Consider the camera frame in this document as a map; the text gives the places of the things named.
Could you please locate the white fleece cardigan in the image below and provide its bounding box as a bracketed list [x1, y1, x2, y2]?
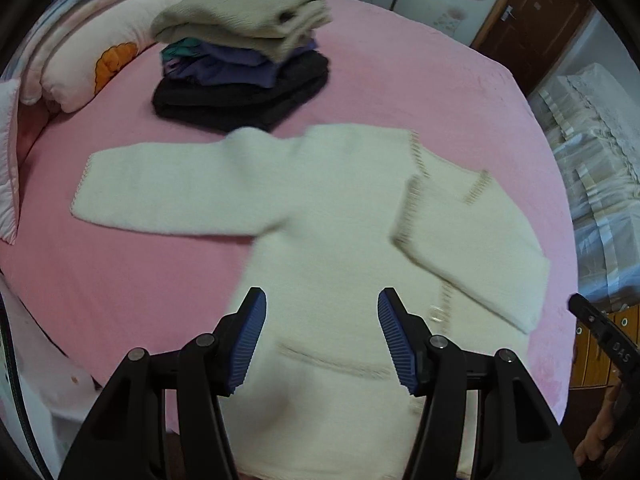
[71, 124, 551, 480]

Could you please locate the stack of folded clothes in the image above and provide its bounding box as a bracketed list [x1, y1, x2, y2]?
[151, 0, 333, 61]

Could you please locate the folded teal garment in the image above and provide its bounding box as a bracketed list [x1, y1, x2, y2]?
[161, 40, 202, 61]

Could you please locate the folded purple garment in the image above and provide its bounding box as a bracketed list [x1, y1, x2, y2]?
[160, 36, 321, 89]

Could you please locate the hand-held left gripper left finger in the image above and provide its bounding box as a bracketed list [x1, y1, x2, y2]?
[59, 287, 267, 480]

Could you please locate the pink edged pillow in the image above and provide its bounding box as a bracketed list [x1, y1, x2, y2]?
[0, 78, 23, 246]

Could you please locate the brown wooden door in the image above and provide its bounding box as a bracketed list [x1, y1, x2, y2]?
[472, 0, 596, 93]

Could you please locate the lace covered furniture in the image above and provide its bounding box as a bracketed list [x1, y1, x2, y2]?
[530, 62, 640, 311]

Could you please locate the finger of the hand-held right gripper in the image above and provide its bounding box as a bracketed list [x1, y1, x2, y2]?
[568, 292, 640, 367]

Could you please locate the person's right hand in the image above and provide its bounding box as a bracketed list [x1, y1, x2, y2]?
[574, 387, 623, 467]

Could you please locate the wooden drawer cabinet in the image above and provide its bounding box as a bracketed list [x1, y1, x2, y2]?
[570, 305, 640, 389]

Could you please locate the black cable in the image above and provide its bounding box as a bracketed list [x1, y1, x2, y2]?
[0, 287, 53, 480]

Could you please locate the white buttoned garment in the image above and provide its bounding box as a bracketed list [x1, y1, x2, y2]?
[0, 280, 103, 461]

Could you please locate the white pillow with orange print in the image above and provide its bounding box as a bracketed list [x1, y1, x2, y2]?
[20, 0, 198, 113]

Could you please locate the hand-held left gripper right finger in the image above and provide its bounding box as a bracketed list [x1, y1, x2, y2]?
[377, 287, 582, 480]

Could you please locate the pink bed blanket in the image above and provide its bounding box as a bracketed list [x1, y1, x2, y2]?
[0, 0, 576, 441]

